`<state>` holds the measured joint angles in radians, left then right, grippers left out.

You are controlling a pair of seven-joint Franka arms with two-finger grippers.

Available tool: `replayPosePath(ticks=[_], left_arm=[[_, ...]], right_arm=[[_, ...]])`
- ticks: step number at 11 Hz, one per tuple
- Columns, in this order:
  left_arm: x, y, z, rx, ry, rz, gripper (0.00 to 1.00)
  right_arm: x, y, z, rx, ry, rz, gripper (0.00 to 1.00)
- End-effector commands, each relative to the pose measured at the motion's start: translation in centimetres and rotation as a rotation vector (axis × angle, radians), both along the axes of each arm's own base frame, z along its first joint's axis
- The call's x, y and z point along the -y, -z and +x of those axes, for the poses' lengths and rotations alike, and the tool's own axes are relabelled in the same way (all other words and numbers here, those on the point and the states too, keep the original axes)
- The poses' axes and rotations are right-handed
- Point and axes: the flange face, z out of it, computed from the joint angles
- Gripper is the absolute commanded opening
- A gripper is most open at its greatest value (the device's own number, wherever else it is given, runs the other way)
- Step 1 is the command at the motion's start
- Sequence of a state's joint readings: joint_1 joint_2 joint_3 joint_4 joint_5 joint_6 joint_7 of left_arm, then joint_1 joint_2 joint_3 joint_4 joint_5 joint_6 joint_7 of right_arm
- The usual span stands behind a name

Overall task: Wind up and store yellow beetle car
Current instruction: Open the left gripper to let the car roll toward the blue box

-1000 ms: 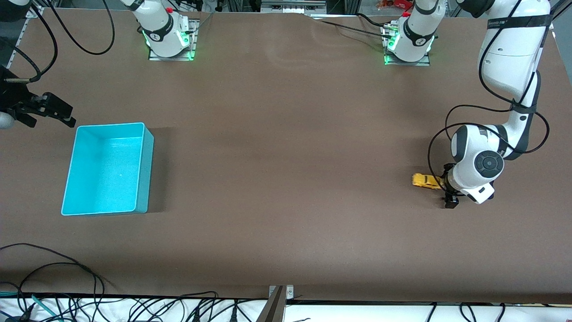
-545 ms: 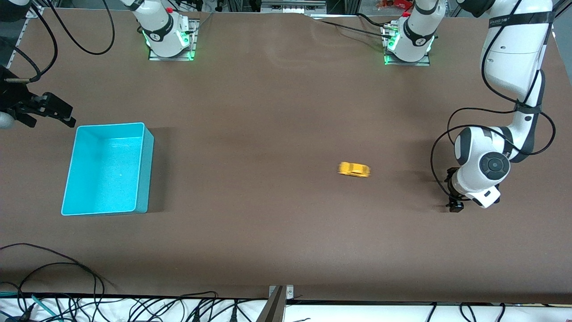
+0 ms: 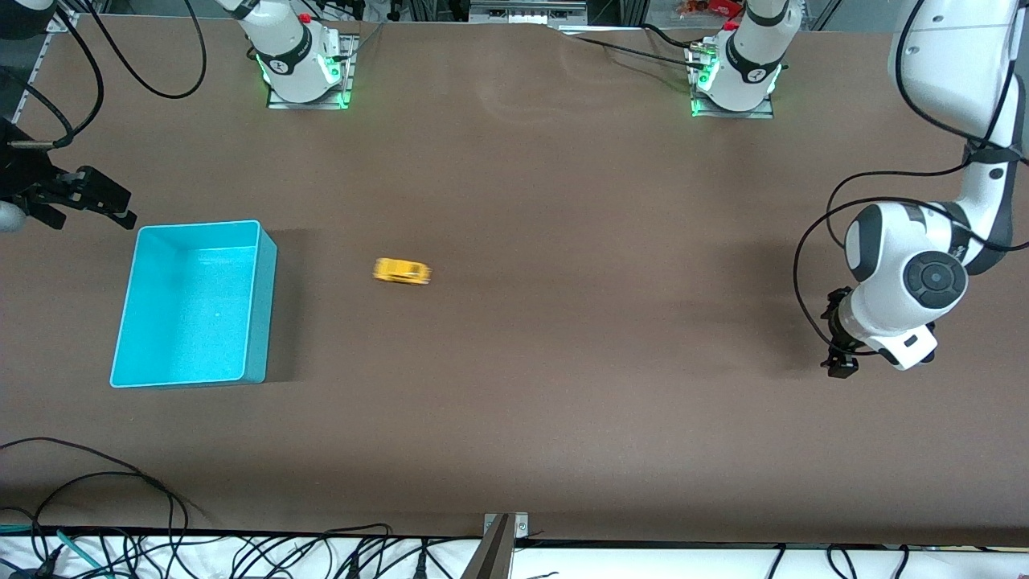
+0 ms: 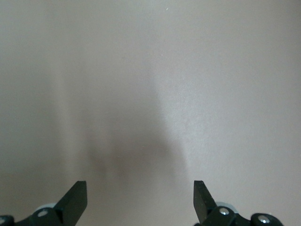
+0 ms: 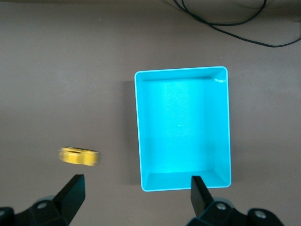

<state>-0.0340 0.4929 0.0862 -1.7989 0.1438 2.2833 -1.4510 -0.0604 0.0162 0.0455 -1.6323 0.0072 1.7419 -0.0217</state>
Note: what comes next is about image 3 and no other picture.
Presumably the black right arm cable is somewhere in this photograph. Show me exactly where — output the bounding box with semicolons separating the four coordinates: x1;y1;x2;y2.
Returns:
0;0;207;151

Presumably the aluminium frame rail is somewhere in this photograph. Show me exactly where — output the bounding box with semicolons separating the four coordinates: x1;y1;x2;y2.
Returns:
469;0;589;25

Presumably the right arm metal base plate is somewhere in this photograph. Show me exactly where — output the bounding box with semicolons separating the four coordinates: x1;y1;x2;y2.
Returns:
267;34;355;111

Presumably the black looped cable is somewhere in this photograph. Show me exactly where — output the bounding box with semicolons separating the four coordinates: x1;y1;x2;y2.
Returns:
0;437;190;538
32;472;176;536

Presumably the short black base cable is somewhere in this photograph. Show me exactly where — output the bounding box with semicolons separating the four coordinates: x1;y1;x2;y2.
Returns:
639;23;700;51

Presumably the teal cable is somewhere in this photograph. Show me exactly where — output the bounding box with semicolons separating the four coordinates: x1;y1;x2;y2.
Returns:
0;523;109;579

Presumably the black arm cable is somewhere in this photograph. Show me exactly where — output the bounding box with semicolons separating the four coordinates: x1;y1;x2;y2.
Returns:
0;0;207;151
793;0;1029;356

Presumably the yellow beetle toy car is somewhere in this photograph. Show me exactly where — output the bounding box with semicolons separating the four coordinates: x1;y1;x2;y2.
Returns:
372;257;433;286

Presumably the aluminium edge profile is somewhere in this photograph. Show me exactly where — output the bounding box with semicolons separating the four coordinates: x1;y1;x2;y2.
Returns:
12;10;81;125

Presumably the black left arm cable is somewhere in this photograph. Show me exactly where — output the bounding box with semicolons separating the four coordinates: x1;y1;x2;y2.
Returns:
793;0;1029;356

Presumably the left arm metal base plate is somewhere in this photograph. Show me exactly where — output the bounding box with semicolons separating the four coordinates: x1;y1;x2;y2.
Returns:
689;44;775;120

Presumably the grey metal post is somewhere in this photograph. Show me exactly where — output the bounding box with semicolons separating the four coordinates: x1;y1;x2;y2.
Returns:
460;515;515;579

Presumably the long black base cable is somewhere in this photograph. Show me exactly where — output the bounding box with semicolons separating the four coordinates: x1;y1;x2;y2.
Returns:
563;32;700;69

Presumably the thin black base cable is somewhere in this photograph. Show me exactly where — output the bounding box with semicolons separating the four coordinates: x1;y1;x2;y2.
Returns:
334;23;385;61

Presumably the turquoise plastic bin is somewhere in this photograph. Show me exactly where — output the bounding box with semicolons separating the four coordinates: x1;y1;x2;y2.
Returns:
109;220;278;389

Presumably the small metal bracket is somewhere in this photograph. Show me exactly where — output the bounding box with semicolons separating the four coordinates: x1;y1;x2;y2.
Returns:
482;512;530;539

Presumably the white ledge panel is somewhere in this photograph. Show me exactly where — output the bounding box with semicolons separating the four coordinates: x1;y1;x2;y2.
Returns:
0;533;1029;579

